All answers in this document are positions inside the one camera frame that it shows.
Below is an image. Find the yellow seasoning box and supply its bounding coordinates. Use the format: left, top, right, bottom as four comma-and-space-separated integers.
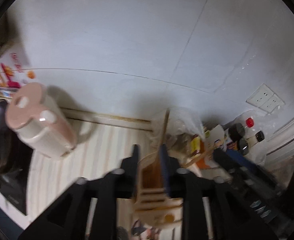
190, 134, 201, 155

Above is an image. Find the striped cat tablecloth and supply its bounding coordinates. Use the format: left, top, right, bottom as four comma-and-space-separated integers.
26, 120, 151, 223

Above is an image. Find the beige utensil holder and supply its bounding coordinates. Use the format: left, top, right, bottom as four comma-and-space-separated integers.
117, 152, 203, 240

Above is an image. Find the small black cap bottle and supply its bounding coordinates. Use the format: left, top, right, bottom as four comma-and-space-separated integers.
247, 131, 265, 147

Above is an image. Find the clear plastic bag right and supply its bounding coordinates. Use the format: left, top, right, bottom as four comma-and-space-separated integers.
224, 111, 278, 165

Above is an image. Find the clear plastic bag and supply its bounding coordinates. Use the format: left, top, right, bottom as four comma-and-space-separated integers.
224, 111, 278, 165
150, 107, 205, 148

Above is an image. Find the clear plastic bag left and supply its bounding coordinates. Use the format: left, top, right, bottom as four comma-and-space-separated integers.
150, 107, 205, 148

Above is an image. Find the dark soy sauce bottle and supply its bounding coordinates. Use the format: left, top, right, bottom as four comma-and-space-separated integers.
227, 123, 249, 156

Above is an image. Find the orange seasoning box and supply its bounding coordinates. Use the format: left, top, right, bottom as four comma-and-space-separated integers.
196, 125, 225, 170

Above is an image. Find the red cap bottle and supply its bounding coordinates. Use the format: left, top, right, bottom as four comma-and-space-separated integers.
245, 117, 255, 128

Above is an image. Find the pink white electric kettle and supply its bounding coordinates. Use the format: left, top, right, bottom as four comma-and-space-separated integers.
5, 82, 90, 160

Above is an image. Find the black induction cooktop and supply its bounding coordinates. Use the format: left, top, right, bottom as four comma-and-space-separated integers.
0, 141, 33, 216

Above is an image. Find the white wall socket middle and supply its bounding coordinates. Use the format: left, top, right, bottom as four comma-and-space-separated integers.
259, 94, 285, 113

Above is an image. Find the white wall socket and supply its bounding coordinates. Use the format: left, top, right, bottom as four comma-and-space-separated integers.
246, 84, 274, 108
259, 94, 285, 113

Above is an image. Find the white wall socket left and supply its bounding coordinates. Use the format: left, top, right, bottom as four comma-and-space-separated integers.
246, 84, 274, 108

